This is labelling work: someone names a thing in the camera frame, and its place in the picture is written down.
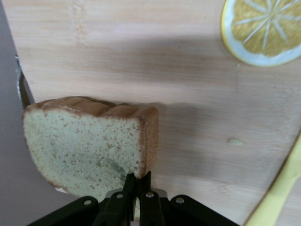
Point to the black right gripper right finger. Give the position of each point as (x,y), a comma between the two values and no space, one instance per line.
(150,209)

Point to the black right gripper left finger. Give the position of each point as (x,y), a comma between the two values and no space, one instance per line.
(117,209)

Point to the lemon slice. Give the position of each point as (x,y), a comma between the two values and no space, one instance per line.
(258,30)

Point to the plain bread slice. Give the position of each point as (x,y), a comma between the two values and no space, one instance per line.
(82,146)

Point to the yellow plastic knife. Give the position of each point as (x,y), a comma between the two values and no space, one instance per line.
(282,186)

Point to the wooden cutting board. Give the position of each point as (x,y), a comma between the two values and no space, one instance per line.
(164,58)

